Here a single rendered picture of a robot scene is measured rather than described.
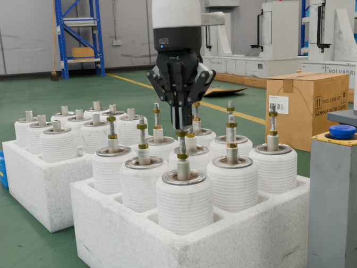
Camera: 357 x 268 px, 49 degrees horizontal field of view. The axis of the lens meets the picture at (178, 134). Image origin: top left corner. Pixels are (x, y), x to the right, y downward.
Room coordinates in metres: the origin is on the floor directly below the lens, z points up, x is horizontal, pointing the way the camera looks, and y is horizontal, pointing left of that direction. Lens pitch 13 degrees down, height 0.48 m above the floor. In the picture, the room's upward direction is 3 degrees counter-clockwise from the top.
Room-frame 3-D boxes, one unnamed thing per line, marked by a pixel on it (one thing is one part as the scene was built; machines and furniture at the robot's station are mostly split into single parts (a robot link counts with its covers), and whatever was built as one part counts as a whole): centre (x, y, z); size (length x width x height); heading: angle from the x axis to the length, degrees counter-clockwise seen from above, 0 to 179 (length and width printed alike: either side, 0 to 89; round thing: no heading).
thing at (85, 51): (6.46, 1.46, 0.36); 0.31 x 0.25 x 0.20; 110
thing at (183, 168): (0.63, -0.01, 0.26); 0.02 x 0.02 x 0.03
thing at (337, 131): (0.62, -0.26, 0.32); 0.04 x 0.04 x 0.02
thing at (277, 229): (0.80, -0.03, 0.09); 0.39 x 0.39 x 0.18; 38
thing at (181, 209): (0.63, -0.01, 0.16); 0.10 x 0.10 x 0.18
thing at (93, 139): (1.13, 0.24, 0.16); 0.10 x 0.10 x 0.18
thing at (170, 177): (0.63, -0.01, 0.25); 0.08 x 0.08 x 0.01
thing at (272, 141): (0.78, -0.19, 0.26); 0.02 x 0.02 x 0.03
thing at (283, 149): (0.78, -0.19, 0.25); 0.08 x 0.08 x 0.01
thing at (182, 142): (0.63, -0.01, 0.31); 0.01 x 0.01 x 0.08
